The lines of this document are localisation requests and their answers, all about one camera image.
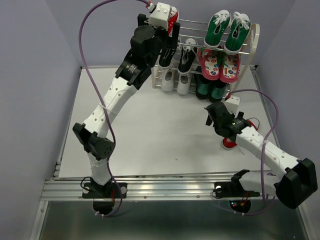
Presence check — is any red canvas sneaker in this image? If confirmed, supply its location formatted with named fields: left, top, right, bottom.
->
left=221, top=117, right=260, bottom=150
left=167, top=6, right=180, bottom=37

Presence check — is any black canvas sneaker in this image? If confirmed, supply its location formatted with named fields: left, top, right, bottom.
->
left=158, top=36, right=181, bottom=69
left=177, top=37, right=198, bottom=75

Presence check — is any white sneaker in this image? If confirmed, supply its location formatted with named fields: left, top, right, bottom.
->
left=176, top=73, right=193, bottom=96
left=161, top=68, right=176, bottom=93

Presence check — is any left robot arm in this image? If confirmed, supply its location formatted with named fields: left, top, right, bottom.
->
left=72, top=13, right=180, bottom=197

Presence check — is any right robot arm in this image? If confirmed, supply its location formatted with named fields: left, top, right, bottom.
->
left=205, top=102, right=318, bottom=209

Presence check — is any right dark green shoe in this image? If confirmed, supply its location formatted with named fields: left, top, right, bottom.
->
left=208, top=79, right=228, bottom=103

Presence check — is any dark green shoe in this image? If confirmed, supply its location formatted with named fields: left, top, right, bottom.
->
left=208, top=79, right=228, bottom=103
left=193, top=66, right=212, bottom=100

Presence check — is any left dark green shoe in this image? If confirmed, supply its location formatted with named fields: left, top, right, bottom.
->
left=193, top=66, right=212, bottom=100

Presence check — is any cream metal shoe shelf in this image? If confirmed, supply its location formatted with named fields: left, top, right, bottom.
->
left=151, top=19, right=260, bottom=99

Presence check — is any left green canvas sneaker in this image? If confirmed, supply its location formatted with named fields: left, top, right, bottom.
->
left=204, top=9, right=232, bottom=50

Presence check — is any green canvas sneaker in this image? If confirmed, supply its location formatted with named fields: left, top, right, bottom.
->
left=204, top=9, right=232, bottom=50
left=224, top=11, right=252, bottom=55

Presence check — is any right pink patterned slipper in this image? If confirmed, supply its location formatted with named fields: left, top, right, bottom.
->
left=219, top=52, right=241, bottom=84

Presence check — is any pink patterned slipper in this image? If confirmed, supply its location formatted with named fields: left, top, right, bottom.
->
left=197, top=48, right=221, bottom=81
left=219, top=52, right=241, bottom=84

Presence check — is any left pink patterned slipper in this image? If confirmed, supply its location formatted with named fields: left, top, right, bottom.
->
left=197, top=48, right=221, bottom=81

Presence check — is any right green canvas sneaker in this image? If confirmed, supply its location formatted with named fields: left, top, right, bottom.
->
left=224, top=11, right=252, bottom=55

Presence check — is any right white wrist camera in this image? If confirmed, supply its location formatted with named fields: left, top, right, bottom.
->
left=224, top=96, right=241, bottom=114

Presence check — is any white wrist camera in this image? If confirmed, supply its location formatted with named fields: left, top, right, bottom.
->
left=148, top=2, right=172, bottom=31
left=224, top=96, right=241, bottom=114

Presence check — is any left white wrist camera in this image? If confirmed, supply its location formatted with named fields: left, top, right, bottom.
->
left=148, top=2, right=172, bottom=31

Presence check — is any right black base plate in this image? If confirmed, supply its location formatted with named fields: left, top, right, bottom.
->
left=213, top=181, right=260, bottom=199

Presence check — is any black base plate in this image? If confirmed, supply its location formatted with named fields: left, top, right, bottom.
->
left=81, top=182, right=128, bottom=199
left=213, top=181, right=260, bottom=199

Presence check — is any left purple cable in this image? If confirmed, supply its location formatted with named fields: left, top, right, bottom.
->
left=79, top=0, right=153, bottom=218

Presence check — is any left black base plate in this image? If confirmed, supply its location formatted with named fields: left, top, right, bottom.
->
left=81, top=182, right=128, bottom=199

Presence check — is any aluminium mounting rail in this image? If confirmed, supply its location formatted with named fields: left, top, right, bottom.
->
left=42, top=176, right=307, bottom=201

